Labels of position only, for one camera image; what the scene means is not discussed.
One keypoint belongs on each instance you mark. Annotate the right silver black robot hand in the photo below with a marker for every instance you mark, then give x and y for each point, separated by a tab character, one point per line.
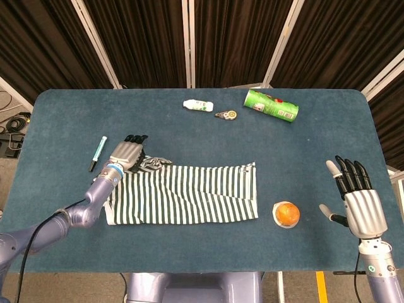
366	213

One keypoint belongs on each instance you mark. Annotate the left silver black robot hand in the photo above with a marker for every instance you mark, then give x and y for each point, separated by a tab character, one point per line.
126	153

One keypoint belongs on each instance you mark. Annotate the green white striped shirt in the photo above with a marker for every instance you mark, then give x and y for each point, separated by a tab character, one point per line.
189	195

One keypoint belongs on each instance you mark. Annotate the left lavender robot arm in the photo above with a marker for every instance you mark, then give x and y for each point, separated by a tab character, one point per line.
91	202

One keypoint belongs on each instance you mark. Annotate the green white marker pen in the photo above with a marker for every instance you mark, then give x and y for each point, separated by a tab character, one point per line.
98	153

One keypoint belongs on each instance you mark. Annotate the yellow floor tape strip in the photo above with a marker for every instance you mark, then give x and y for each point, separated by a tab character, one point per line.
321	284

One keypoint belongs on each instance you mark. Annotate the small white bottle green label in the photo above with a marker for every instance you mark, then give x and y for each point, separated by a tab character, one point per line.
199	105

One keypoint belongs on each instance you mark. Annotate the dark brown pleated curtain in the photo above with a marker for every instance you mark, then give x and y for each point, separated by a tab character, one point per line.
341	41
142	41
41	41
236	41
391	126

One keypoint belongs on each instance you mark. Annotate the correction tape dispenser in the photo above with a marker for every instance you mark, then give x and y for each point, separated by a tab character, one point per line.
228	115

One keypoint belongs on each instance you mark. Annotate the white table leg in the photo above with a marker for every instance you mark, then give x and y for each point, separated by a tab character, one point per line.
281	287

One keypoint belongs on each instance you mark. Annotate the black floor device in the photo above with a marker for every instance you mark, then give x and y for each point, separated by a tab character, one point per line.
9	148

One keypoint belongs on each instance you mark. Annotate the green chips can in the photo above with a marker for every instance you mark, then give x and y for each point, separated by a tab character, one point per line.
271	105

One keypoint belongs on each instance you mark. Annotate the lavender robot torso base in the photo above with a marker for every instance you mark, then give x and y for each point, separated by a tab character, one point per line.
195	287

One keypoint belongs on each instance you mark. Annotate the white metal frame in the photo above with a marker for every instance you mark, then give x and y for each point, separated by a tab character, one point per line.
397	176

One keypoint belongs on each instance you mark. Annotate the black table bracket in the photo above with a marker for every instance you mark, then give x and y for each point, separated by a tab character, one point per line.
342	272

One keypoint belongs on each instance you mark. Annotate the white partition post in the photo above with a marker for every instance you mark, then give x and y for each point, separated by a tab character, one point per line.
383	79
15	93
282	41
94	41
188	44

